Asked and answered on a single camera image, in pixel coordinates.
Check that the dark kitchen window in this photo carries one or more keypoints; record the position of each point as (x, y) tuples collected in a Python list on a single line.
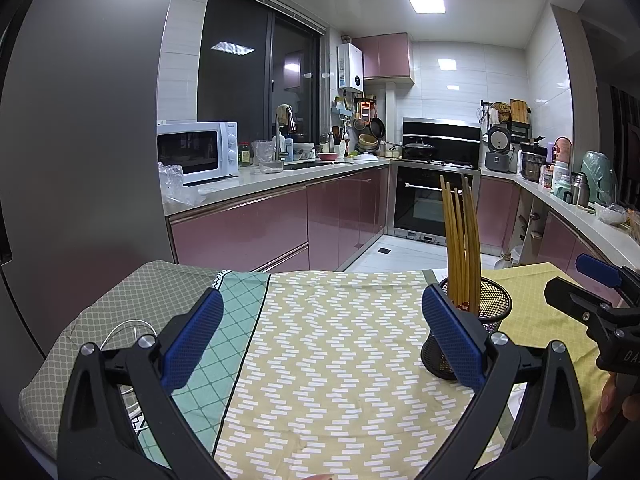
[(235, 90)]

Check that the grey rice cooker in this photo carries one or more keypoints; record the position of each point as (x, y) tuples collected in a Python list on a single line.
[(500, 152)]

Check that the black range hood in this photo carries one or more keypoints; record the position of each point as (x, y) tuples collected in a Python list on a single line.
[(442, 130)]

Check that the bundle of wooden chopsticks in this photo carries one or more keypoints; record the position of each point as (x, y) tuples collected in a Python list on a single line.
[(457, 240)]

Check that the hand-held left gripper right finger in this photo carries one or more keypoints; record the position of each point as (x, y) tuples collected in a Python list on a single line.
[(450, 340)]

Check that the built-in black oven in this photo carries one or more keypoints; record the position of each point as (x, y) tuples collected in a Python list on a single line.
[(425, 205)]

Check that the steel kitchen faucet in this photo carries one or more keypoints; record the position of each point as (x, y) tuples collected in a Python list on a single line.
[(277, 135)]

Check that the steel thermos bottle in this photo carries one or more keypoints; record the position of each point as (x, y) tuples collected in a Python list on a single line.
[(581, 191)]

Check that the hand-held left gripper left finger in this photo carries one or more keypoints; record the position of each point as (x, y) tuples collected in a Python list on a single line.
[(192, 340)]

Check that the hanging black frying pan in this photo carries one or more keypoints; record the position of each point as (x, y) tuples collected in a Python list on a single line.
[(377, 128)]

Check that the black wok with lid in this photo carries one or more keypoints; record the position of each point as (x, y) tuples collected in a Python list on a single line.
[(419, 150)]

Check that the white bowl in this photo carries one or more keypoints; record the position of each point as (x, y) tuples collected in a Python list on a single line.
[(609, 214)]

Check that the clear crumpled plastic bag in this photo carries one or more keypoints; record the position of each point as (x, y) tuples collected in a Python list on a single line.
[(180, 185)]

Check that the white wall water heater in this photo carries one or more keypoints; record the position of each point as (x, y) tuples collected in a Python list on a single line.
[(350, 67)]

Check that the grey refrigerator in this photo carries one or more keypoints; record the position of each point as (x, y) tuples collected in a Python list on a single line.
[(90, 160)]

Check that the green plastic bag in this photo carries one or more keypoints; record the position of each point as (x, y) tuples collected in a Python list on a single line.
[(599, 177)]

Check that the steel pot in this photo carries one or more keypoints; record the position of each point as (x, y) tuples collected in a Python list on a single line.
[(533, 162)]

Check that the white microwave oven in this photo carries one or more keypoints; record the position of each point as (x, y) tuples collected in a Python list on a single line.
[(195, 152)]

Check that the wooden cutting board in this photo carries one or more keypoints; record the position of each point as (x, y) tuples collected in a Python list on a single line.
[(520, 112)]

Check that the pink lower kitchen cabinets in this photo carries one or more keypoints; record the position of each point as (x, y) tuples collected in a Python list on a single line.
[(280, 225), (495, 210)]

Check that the black mesh utensil holder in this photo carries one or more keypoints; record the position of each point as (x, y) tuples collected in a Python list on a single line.
[(492, 305)]

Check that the patterned patchwork tablecloth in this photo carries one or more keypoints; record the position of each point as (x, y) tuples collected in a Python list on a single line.
[(325, 360)]

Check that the person's right hand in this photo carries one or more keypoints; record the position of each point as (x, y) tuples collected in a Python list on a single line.
[(609, 405)]

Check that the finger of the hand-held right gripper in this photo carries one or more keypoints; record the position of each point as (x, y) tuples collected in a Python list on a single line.
[(597, 267), (575, 300)]

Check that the pink water jug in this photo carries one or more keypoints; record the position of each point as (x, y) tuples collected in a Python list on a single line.
[(562, 151)]

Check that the pink upper wall cabinet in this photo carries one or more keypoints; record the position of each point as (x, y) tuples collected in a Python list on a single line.
[(387, 57)]

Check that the dark sauce bottle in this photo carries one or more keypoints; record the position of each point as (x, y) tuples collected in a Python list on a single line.
[(245, 155)]

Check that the clear glass container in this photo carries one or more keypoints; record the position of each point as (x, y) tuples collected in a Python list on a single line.
[(269, 157)]

